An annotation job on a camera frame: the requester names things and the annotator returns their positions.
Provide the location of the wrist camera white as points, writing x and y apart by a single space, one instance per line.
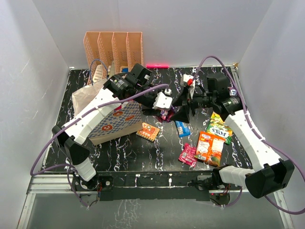
189 82
163 100

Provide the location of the pink marker strip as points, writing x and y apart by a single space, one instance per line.
161 66

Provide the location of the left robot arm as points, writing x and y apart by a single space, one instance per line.
118 89

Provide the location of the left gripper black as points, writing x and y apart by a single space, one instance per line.
151 111

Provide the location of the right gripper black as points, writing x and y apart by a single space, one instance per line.
182 114

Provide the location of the pink candy pack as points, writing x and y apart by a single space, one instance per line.
187 155

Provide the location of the green Fox's candy bag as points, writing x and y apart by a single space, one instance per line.
218 127

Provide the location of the orange cracker pack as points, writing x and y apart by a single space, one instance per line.
148 132

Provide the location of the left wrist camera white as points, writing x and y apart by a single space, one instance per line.
163 100

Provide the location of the blue wafer bar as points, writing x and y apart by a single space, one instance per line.
182 129

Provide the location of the white paper sheet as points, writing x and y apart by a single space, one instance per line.
99 74

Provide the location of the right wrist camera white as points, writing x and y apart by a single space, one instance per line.
189 82

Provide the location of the white checkered paper bag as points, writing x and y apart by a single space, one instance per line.
124 120

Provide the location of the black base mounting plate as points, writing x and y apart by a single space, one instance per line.
198 185

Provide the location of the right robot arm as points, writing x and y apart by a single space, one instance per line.
269 171

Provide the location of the orange Fox's candy bag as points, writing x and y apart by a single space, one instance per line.
209 148

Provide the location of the orange plastic file organizer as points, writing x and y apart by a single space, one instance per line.
123 49

